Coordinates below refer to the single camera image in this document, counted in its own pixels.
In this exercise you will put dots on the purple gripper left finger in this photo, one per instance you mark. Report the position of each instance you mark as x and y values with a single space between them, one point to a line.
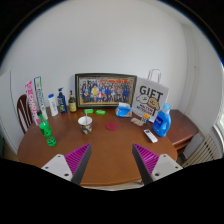
71 166

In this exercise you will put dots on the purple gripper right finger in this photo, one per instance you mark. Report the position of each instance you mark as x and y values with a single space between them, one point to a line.
152 166

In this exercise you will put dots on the green plastic soda bottle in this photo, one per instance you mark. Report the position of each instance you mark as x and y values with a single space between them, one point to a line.
46 130

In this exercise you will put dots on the white remote control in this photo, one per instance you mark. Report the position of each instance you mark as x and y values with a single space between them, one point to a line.
150 135

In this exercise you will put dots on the patterned paper cup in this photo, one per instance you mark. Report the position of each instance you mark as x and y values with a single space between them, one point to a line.
86 128

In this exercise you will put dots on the blue detergent bottle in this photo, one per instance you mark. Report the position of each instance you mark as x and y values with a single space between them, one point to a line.
162 122

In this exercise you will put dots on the small snack packet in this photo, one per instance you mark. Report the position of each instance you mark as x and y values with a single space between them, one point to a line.
137 122

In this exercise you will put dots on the dark wooden side cabinet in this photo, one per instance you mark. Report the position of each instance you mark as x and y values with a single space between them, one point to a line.
181 131

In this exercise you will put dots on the small orange white box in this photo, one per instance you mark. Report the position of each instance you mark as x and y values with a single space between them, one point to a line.
145 118

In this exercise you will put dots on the white stirring stick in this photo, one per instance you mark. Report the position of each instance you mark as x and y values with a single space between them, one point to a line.
86 116

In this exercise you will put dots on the white radiator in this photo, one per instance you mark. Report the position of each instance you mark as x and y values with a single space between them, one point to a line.
207 151

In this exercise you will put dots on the dark red round coaster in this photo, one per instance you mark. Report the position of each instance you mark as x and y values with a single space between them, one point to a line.
111 126

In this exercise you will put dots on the green soap bar left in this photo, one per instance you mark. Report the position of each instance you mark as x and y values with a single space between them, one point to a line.
88 111

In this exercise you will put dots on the green soap bar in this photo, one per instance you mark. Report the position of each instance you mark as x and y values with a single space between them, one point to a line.
100 112
88 111

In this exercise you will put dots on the green soap bar right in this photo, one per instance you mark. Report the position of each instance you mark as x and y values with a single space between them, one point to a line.
100 112

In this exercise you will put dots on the white lotion bottle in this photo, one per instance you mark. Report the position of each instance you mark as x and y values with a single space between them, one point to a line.
52 104

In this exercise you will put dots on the amber bottle black cap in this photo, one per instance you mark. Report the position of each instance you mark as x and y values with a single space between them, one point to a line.
72 102

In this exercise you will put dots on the dark blue pump bottle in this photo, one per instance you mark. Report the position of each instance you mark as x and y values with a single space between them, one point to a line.
61 101

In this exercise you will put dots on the brown wooden chair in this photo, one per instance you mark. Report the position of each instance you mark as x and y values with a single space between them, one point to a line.
24 113

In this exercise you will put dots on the white gift paper bag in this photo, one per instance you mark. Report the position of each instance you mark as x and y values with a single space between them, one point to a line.
150 95

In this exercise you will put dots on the white green long box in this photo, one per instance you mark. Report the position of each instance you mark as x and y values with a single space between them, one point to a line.
39 96

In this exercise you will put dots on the framed group photo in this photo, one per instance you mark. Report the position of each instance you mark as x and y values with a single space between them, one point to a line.
103 90

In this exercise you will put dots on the pink white long box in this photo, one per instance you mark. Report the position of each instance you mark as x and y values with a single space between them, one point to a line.
31 101

